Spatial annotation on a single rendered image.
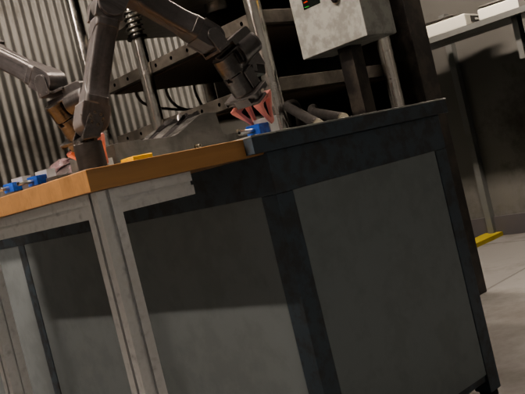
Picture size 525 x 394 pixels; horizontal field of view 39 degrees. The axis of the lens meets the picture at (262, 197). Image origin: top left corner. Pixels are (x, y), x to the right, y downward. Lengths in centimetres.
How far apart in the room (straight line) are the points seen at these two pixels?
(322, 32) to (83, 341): 128
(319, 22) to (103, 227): 147
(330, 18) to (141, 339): 151
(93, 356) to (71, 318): 15
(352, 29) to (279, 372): 125
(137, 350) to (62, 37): 336
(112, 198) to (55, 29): 325
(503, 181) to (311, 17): 241
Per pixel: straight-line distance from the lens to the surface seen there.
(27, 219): 158
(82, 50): 361
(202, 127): 224
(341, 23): 256
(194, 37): 179
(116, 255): 134
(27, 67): 201
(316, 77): 287
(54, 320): 258
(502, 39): 467
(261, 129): 184
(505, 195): 478
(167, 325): 201
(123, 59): 474
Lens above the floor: 72
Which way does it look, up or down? 2 degrees down
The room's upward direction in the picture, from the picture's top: 14 degrees counter-clockwise
